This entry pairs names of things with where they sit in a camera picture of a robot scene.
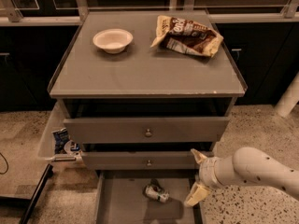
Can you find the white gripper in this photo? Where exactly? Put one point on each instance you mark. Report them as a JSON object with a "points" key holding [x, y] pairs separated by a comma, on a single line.
{"points": [[207, 172]]}

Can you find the green white 7up can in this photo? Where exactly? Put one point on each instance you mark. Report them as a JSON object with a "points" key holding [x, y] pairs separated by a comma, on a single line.
{"points": [[156, 193]]}

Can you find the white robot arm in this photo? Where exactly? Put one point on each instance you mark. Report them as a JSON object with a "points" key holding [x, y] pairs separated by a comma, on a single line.
{"points": [[260, 148]]}

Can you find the grey top drawer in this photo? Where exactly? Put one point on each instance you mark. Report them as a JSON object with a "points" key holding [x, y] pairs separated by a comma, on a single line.
{"points": [[132, 130]]}

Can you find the grey drawer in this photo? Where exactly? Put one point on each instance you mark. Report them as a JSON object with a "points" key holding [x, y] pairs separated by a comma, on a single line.
{"points": [[132, 130], [121, 198], [161, 160]]}

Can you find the round top drawer knob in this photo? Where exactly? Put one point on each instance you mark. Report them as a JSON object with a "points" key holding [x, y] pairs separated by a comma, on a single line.
{"points": [[148, 133]]}

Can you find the grey bottom drawer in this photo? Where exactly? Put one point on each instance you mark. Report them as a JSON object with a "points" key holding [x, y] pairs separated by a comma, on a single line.
{"points": [[121, 198]]}

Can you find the grey drawer cabinet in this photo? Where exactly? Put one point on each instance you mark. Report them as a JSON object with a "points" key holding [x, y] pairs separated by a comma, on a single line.
{"points": [[141, 81]]}

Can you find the grey middle drawer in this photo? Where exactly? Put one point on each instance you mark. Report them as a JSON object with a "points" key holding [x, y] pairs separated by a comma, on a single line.
{"points": [[161, 160]]}

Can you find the brown chip bag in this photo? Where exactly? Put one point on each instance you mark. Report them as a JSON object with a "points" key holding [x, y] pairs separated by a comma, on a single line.
{"points": [[186, 37]]}

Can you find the clear plastic bin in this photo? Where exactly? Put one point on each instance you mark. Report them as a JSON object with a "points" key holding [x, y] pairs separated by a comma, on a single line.
{"points": [[72, 157]]}

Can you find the white paper bowl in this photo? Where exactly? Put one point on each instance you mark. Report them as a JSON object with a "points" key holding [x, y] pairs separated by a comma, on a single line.
{"points": [[113, 41]]}

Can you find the black floor rail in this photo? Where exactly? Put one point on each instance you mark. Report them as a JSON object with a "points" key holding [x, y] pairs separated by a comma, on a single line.
{"points": [[48, 173]]}

